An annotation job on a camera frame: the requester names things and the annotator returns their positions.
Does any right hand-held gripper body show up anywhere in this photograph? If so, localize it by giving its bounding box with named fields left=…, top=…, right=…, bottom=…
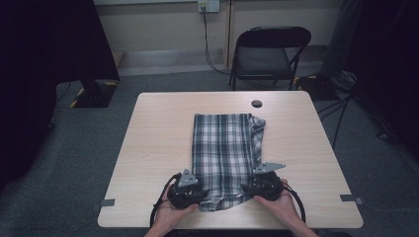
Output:
left=252, top=161, right=287, bottom=201

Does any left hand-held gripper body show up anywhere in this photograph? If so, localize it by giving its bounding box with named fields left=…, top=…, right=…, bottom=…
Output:
left=167, top=168, right=201, bottom=209

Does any blue white plaid shirt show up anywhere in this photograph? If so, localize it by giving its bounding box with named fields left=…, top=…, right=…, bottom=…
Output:
left=192, top=113, right=267, bottom=213

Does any person's left hand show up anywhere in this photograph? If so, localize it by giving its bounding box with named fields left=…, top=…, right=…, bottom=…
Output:
left=152, top=186, right=200, bottom=231

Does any person's right hand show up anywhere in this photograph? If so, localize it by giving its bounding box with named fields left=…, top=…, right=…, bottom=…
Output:
left=253, top=179, right=299, bottom=229

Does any black tripod stand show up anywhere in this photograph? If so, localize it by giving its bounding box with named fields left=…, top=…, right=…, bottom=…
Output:
left=316, top=93, right=356, bottom=151

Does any black floor plate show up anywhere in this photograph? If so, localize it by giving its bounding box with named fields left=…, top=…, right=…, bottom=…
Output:
left=294, top=74, right=340, bottom=102

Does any black folding chair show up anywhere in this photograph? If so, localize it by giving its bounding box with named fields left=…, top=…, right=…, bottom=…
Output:
left=228, top=26, right=312, bottom=92

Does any black floor stand base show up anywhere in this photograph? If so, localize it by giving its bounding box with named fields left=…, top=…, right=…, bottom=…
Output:
left=69, top=77, right=120, bottom=109

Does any grey hanging cloth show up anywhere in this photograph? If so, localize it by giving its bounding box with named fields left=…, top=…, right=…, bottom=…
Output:
left=319, top=0, right=352, bottom=80

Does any black curtain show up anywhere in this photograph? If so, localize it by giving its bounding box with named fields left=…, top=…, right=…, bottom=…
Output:
left=342, top=0, right=419, bottom=162
left=0, top=0, right=121, bottom=196

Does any left hand-held gripper black cable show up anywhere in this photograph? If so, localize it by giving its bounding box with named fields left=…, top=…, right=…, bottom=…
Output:
left=149, top=172, right=182, bottom=228

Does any hand-held gripper black cable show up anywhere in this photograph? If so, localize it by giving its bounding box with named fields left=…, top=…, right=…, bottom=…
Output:
left=280, top=182, right=306, bottom=225
left=149, top=172, right=182, bottom=228

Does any right hand-held gripper black cable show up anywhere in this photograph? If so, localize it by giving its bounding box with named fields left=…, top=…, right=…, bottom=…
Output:
left=280, top=182, right=306, bottom=225

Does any coiled cable bundle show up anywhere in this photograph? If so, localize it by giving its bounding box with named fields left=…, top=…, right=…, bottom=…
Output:
left=334, top=70, right=359, bottom=93

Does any black wall outlet cable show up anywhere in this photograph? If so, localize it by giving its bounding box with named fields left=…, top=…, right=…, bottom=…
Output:
left=201, top=6, right=232, bottom=77

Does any white wall outlet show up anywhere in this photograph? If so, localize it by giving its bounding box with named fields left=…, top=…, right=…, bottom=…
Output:
left=197, top=0, right=220, bottom=14

